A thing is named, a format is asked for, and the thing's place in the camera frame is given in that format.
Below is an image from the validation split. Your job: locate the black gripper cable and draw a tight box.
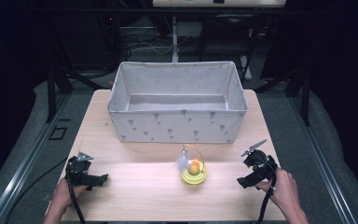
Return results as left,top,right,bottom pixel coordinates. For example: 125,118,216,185
66,174,87,224
255,161,278,224

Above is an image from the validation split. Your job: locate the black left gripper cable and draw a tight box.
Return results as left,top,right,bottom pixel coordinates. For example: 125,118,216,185
66,174,87,224

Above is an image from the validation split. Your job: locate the black tape square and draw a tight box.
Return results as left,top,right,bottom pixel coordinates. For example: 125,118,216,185
48,125,69,141

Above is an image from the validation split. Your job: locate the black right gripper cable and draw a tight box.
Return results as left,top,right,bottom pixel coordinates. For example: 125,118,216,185
255,161,278,224

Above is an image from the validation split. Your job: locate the person's left hand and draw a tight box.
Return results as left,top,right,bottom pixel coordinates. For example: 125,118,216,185
53,177,89,216

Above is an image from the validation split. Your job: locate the bundle of floor cables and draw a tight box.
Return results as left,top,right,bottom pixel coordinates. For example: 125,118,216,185
122,32,189,57

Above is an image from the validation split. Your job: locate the black metal stand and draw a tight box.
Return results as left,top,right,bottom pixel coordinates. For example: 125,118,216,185
45,60,106,123
255,66,312,127

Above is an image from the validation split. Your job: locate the white desk leg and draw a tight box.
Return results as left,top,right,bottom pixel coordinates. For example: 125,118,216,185
171,16,181,63

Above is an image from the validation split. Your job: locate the grey printed fabric storage box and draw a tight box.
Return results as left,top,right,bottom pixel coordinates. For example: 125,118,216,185
106,61,249,145

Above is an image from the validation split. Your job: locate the black cable on floor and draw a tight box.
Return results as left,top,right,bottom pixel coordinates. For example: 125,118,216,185
3,157,69,224

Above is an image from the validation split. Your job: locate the yellow cat toy with ball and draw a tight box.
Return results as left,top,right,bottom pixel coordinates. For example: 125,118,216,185
175,143,208,186

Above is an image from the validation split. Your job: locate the person's right hand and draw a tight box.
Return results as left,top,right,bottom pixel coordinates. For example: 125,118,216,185
255,167,301,216

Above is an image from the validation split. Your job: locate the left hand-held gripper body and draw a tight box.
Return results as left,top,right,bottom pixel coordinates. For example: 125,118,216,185
64,150,95,188

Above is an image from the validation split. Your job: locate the aluminium floor rail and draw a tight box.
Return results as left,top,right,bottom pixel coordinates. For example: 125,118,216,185
287,94,358,224
0,92,73,224

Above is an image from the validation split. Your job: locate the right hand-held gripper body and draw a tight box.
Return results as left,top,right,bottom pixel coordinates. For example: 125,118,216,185
241,138,279,182

